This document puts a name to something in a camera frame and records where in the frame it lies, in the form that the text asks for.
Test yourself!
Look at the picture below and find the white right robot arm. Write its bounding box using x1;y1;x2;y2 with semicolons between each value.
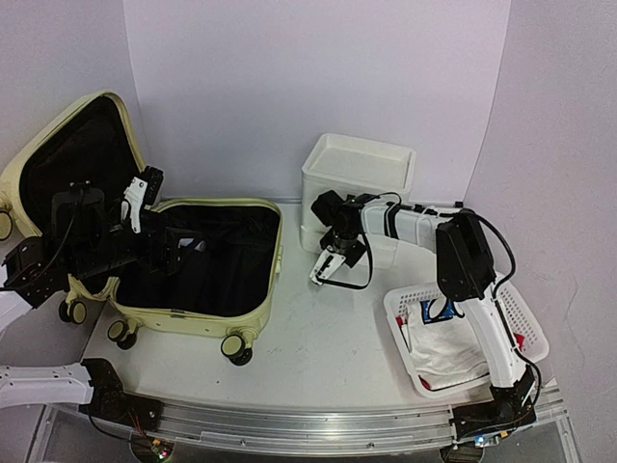
309;190;542;438

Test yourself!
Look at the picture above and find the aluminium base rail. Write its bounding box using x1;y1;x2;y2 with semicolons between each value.
28;380;579;463

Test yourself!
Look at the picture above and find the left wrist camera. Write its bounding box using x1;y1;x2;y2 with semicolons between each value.
121;166;164;234

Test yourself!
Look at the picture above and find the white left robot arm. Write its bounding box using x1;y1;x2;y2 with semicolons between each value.
1;235;163;429

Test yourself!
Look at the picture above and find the white plastic mesh basket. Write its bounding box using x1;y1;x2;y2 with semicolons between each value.
384;273;550;400

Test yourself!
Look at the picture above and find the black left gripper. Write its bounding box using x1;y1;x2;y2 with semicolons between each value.
67;210;201;282

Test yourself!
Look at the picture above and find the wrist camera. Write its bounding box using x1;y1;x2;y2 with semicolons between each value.
121;166;164;234
308;248;346;286

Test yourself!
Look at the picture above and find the pale green hard-shell suitcase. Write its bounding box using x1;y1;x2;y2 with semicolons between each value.
1;92;282;366

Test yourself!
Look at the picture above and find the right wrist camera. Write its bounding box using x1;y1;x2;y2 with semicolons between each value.
308;248;346;286

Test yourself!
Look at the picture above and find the white printed t-shirt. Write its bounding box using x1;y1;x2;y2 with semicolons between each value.
403;297;489;390

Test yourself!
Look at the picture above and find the white three-drawer storage cabinet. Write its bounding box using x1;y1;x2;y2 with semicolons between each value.
300;133;416;254

